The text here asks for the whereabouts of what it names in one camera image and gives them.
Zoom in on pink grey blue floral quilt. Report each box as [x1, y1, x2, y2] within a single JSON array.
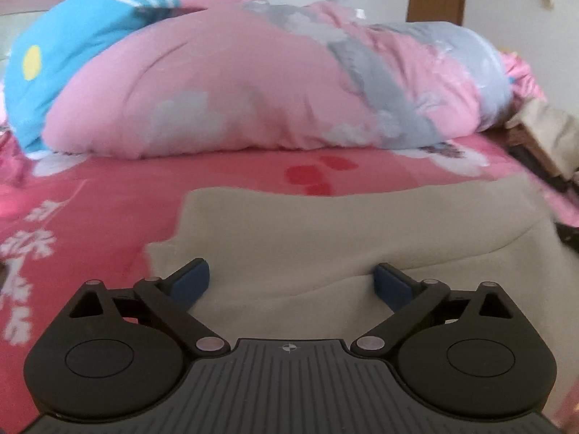
[[2, 0, 548, 159]]

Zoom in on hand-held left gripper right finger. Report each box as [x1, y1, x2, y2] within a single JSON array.
[[350, 262, 519, 365]]

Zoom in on folded beige garment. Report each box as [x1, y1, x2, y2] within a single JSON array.
[[504, 97, 579, 177]]

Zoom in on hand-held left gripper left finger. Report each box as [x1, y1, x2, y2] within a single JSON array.
[[68, 258, 231, 362]]

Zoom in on beige zip jacket black stripes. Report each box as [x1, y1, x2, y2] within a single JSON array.
[[145, 174, 566, 340]]

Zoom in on folded dark garment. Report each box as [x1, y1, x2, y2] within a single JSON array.
[[509, 145, 579, 191]]

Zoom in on pink printed bed blanket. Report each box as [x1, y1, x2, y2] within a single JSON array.
[[0, 129, 579, 421]]

